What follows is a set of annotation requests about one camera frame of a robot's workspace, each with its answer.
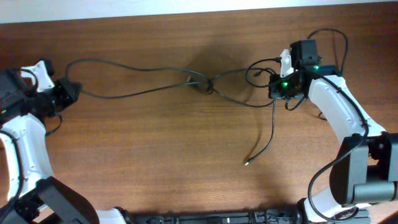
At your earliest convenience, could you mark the black usb cable long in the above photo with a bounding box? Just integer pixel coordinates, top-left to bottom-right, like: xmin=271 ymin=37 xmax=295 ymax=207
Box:
xmin=306 ymin=28 xmax=349 ymax=122

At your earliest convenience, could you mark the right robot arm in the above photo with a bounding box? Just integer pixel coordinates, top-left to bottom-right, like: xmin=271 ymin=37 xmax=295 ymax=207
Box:
xmin=269 ymin=39 xmax=397 ymax=223

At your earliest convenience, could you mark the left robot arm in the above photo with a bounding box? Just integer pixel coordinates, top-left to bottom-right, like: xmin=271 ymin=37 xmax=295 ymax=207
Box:
xmin=1 ymin=60 xmax=132 ymax=223

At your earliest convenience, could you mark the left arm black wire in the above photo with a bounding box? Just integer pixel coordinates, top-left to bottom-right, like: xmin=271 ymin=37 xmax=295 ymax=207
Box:
xmin=0 ymin=68 xmax=65 ymax=218

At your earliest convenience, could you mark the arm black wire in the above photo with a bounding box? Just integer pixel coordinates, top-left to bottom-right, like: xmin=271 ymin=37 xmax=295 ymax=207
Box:
xmin=0 ymin=68 xmax=65 ymax=218
xmin=307 ymin=76 xmax=371 ymax=223

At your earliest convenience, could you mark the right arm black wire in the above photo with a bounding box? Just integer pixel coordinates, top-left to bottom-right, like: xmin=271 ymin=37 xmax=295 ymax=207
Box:
xmin=307 ymin=76 xmax=371 ymax=223

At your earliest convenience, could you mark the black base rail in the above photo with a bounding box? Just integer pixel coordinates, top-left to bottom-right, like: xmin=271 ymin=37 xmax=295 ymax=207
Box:
xmin=124 ymin=208 xmax=371 ymax=224

